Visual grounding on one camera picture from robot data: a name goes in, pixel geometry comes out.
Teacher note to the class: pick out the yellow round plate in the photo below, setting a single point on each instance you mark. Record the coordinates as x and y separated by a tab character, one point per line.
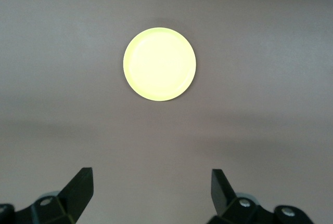
160	64

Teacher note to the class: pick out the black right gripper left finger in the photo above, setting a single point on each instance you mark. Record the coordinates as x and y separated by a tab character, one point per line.
65	203

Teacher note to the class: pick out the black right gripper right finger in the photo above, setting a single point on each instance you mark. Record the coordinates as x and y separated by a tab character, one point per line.
234	208

